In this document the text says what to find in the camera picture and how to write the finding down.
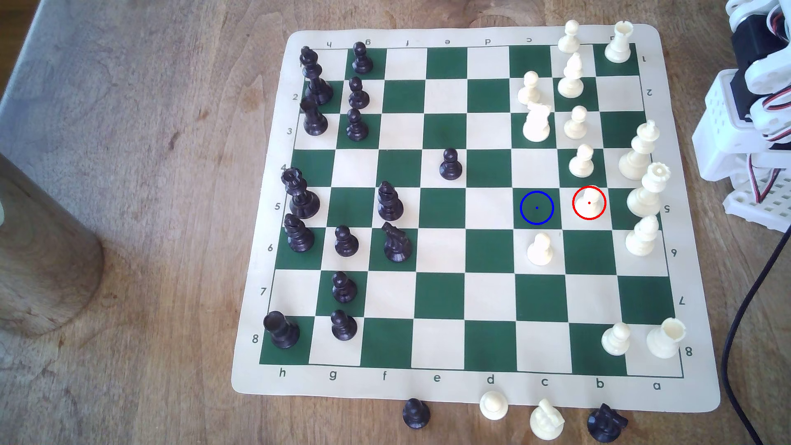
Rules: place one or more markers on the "black rook chess piece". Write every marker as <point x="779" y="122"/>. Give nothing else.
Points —
<point x="283" y="332"/>

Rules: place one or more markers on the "white king chess piece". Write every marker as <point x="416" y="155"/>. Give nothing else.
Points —
<point x="636" y="162"/>

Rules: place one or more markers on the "black knight chess piece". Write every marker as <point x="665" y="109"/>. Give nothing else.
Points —
<point x="397" y="247"/>
<point x="605" y="425"/>

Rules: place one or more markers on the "white knight chess piece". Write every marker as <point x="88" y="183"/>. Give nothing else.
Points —
<point x="547" y="421"/>
<point x="536" y="127"/>

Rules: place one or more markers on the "black pawn chess piece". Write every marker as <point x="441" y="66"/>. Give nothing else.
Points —
<point x="344" y="290"/>
<point x="362" y="62"/>
<point x="451" y="168"/>
<point x="343" y="329"/>
<point x="358" y="97"/>
<point x="416" y="415"/>
<point x="347" y="245"/>
<point x="357" y="128"/>

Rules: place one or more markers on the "black bishop f5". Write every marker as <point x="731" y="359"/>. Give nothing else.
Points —
<point x="390" y="207"/>

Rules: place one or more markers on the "white pawn chess piece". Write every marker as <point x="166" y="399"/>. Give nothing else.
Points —
<point x="494" y="406"/>
<point x="616" y="342"/>
<point x="568" y="40"/>
<point x="589" y="207"/>
<point x="529" y="91"/>
<point x="576" y="127"/>
<point x="581" y="164"/>
<point x="540" y="253"/>

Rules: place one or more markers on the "black queen h5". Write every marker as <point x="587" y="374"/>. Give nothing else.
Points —
<point x="304" y="203"/>

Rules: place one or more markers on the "black king h2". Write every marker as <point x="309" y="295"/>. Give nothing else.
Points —
<point x="318" y="91"/>

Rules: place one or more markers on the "white queen chess piece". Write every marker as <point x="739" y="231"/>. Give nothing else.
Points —
<point x="642" y="199"/>

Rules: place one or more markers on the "wooden cylinder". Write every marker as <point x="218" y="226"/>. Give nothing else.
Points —
<point x="43" y="266"/>

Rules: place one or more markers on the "white bishop chess piece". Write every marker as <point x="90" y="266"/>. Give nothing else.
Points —
<point x="641" y="241"/>
<point x="571" y="83"/>

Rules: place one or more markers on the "green and cream chess mat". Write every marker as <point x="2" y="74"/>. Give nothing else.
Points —
<point x="445" y="62"/>

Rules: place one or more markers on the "white rook chess piece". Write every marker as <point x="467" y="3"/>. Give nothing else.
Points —
<point x="619" y="46"/>
<point x="664" y="341"/>

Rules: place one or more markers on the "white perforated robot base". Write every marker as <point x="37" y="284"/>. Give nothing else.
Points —
<point x="720" y="123"/>

